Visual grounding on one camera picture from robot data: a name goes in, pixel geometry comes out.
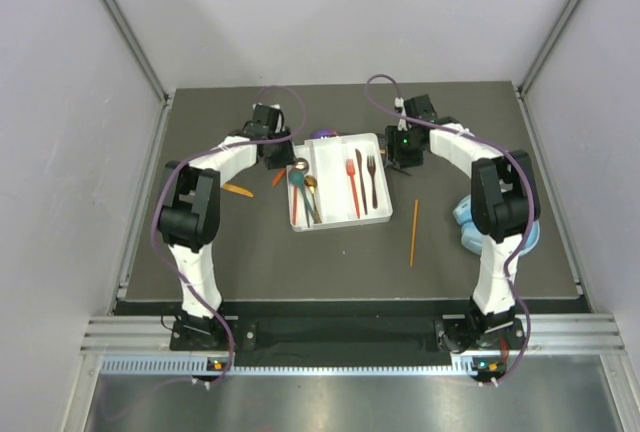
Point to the gold metal spoon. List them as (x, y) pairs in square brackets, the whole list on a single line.
[(311, 183)]

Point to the silver metal spoon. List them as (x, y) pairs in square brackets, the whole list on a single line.
[(301, 164)]

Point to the orange plastic spoon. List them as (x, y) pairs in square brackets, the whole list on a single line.
[(295, 201)]

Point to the orange plastic fork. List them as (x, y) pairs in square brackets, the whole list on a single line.
[(350, 170)]

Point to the light blue headphones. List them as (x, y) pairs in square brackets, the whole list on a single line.
[(471, 238)]

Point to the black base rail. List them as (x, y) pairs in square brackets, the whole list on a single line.
[(331, 332)]

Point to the black chopstick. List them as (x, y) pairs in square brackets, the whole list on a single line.
[(399, 170)]

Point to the iridescent purple spoon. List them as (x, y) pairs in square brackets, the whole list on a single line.
[(323, 133)]

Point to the gold metal knife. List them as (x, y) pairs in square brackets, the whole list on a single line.
[(237, 190)]

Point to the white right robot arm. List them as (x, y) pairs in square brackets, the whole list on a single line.
[(503, 202)]

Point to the orange plastic knife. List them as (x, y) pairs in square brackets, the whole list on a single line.
[(279, 176)]

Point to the white divided utensil tray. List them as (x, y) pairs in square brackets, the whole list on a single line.
[(326, 159)]

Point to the grey cable duct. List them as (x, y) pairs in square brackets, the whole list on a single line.
[(183, 364)]

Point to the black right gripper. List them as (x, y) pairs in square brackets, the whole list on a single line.
[(392, 153)]

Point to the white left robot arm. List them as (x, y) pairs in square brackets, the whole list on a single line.
[(189, 217)]

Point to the teal plastic spoon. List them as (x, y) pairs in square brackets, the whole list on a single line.
[(296, 178)]

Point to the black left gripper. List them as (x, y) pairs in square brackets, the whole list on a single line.
[(285, 159)]

